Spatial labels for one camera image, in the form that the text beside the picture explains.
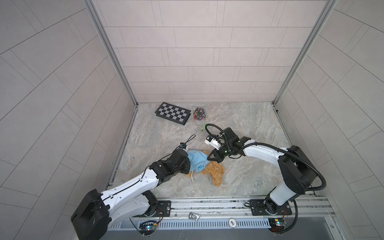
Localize silver metal clip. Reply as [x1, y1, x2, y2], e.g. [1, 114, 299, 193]
[189, 212, 201, 222]

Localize circuit board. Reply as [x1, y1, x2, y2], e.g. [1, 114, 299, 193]
[268, 218, 286, 233]
[139, 220, 159, 232]

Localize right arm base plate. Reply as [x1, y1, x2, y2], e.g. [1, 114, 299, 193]
[248, 200, 293, 216]

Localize black corrugated cable conduit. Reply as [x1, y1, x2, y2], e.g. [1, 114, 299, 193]
[204, 123, 327, 192]

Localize aluminium mounting rail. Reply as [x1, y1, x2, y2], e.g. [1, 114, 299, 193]
[82, 196, 335, 221]

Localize bag of colourful pieces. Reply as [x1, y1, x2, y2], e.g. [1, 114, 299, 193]
[193, 107, 207, 121]

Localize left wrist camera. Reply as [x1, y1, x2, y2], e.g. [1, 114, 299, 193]
[178, 143, 188, 151]

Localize brown teddy bear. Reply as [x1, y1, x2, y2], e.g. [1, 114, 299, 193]
[188, 151, 224, 187]

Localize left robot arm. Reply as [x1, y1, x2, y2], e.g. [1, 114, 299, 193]
[71, 148, 191, 240]

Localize black white chessboard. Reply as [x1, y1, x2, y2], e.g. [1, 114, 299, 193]
[155, 102, 191, 126]

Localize light blue bear hoodie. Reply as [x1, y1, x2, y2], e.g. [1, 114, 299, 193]
[187, 150, 210, 172]

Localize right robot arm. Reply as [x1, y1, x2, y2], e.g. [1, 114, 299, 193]
[205, 128, 318, 215]

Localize left circuit board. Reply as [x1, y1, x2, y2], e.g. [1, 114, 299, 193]
[139, 220, 159, 232]

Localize right circuit board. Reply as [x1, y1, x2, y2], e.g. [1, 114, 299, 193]
[268, 218, 286, 233]

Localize left camera black cable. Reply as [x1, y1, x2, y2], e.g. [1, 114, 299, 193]
[140, 134, 197, 181]

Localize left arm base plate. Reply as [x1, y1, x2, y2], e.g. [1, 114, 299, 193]
[134, 201, 172, 218]

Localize small green pieces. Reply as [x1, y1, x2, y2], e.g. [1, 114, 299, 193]
[200, 124, 206, 132]

